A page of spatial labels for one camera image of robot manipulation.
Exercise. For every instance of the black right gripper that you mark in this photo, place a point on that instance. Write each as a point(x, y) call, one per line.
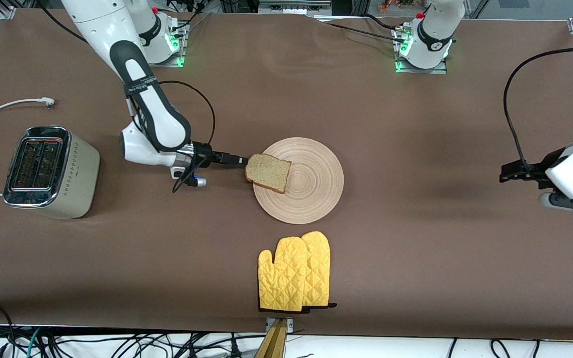
point(206, 153)

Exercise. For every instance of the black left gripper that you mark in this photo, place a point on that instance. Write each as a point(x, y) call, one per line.
point(536, 171)

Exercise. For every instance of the slice of brown bread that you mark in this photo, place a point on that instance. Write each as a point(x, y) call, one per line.
point(269, 171)

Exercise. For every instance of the round wooden plate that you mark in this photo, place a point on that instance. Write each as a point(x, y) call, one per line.
point(311, 189)

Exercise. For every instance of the cream and chrome toaster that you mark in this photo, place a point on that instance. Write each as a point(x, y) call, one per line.
point(75, 174)

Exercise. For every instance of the yellow quilted oven mitt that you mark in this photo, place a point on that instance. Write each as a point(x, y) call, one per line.
point(319, 268)
point(281, 278)

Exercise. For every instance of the brown table cover sheet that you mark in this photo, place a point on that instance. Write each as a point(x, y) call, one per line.
point(366, 124)

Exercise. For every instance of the wooden beam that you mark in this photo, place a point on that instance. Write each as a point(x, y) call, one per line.
point(274, 343)

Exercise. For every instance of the orange brown background object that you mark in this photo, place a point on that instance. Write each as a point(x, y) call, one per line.
point(388, 5)

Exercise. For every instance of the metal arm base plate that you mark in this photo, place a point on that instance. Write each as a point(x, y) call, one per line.
point(172, 64)
point(421, 71)

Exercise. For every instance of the grey metal frame piece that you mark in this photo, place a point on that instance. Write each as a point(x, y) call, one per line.
point(294, 7)

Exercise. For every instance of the small metal beam bracket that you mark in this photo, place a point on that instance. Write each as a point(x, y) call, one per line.
point(290, 325)

